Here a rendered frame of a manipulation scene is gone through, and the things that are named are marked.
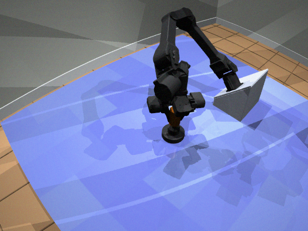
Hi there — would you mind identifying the orange cylinder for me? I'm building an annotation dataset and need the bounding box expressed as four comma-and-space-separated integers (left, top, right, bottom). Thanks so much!
169, 107, 181, 127

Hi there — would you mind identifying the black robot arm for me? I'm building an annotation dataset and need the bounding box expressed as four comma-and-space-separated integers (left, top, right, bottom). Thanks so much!
153, 8, 243, 117

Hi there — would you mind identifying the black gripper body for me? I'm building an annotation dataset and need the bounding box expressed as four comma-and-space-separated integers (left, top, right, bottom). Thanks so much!
147, 87, 205, 114

